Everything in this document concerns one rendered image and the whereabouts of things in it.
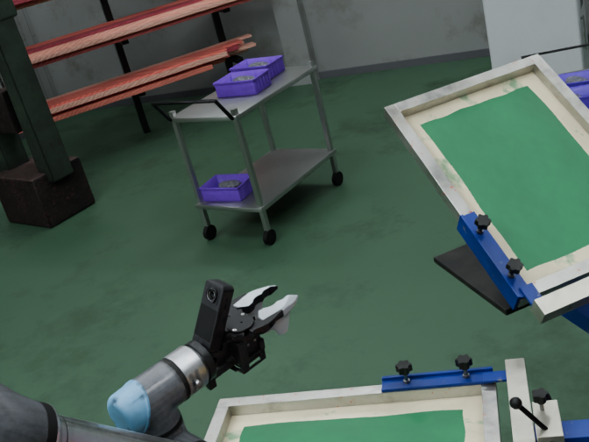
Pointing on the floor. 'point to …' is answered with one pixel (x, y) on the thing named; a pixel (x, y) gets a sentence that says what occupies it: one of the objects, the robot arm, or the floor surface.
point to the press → (35, 136)
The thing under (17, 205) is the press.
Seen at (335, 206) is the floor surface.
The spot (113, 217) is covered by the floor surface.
